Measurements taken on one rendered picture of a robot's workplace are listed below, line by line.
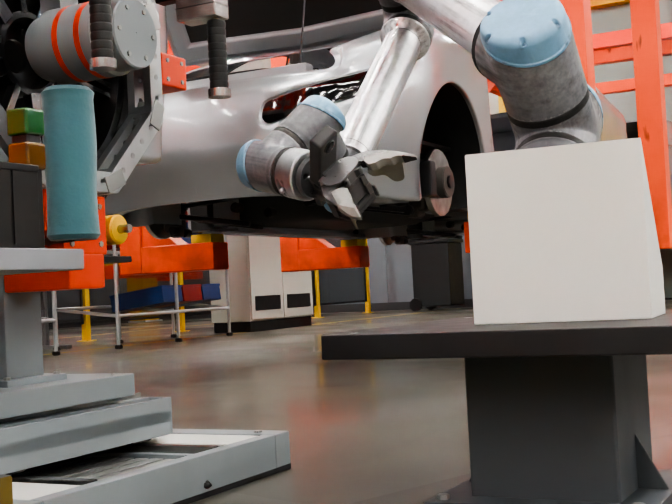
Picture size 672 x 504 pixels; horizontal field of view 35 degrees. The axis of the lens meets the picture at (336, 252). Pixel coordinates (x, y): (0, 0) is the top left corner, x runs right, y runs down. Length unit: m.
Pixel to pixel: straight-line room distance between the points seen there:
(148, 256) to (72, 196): 4.67
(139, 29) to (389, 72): 0.57
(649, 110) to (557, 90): 5.42
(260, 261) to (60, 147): 8.58
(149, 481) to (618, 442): 0.78
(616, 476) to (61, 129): 1.06
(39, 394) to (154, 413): 0.30
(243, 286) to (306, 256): 2.22
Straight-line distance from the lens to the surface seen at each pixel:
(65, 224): 1.84
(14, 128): 1.63
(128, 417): 2.15
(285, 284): 10.77
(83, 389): 2.10
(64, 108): 1.86
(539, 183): 1.82
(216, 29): 2.08
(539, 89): 1.89
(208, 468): 2.04
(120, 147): 2.21
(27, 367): 2.13
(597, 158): 1.80
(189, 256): 6.33
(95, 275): 2.03
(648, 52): 7.36
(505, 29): 1.88
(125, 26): 1.97
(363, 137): 2.13
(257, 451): 2.19
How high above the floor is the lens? 0.37
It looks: 2 degrees up
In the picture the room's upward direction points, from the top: 3 degrees counter-clockwise
